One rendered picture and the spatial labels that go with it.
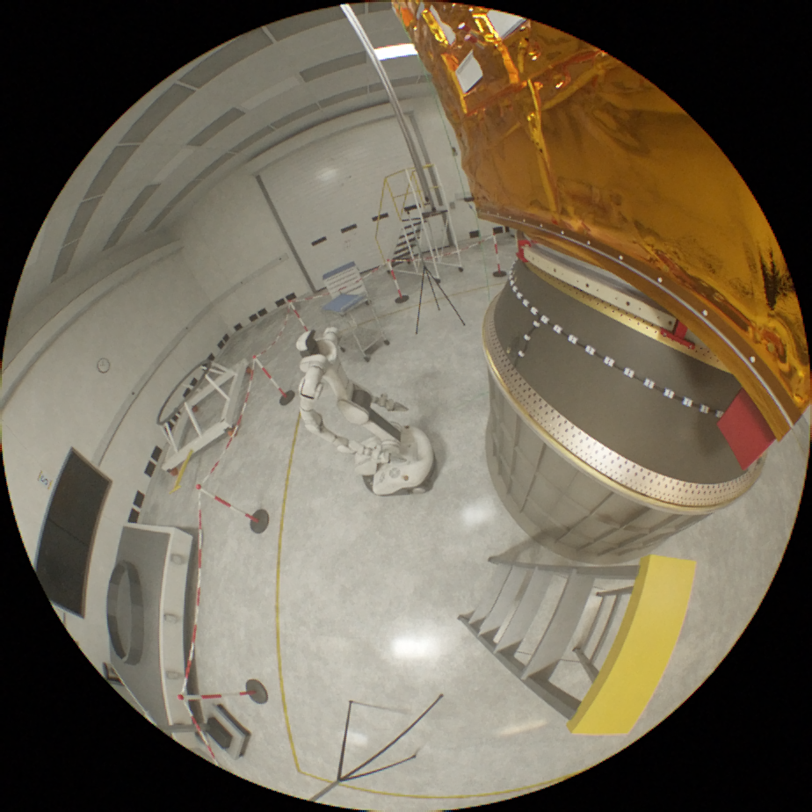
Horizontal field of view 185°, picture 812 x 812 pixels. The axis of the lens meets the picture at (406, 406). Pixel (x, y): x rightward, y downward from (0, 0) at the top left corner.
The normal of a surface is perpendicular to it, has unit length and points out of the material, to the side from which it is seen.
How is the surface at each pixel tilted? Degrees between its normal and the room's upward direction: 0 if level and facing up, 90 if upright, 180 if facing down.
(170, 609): 90
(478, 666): 0
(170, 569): 90
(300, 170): 90
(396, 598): 0
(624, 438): 62
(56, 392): 90
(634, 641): 0
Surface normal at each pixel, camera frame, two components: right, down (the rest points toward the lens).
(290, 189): 0.11, 0.72
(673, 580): -0.29, -0.64
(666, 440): -0.66, 0.32
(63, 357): 0.95, -0.28
